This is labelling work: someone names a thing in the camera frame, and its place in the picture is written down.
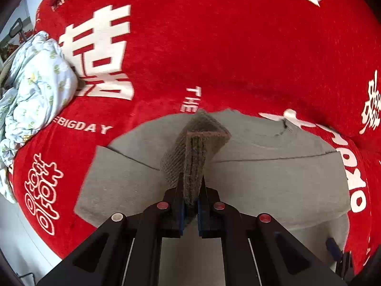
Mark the white floral quilt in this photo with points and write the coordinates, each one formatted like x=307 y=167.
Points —
x=38 y=74

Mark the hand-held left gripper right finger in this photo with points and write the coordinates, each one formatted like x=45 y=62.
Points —
x=200 y=218

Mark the red printed blanket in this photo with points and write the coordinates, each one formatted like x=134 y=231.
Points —
x=208 y=50

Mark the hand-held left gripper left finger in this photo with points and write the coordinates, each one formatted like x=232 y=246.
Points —
x=180 y=218

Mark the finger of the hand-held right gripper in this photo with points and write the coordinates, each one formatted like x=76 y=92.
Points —
x=332 y=247

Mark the black metal frame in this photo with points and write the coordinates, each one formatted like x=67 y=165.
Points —
x=17 y=26

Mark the grey knit sweater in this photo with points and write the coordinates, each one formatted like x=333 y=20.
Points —
x=268 y=181

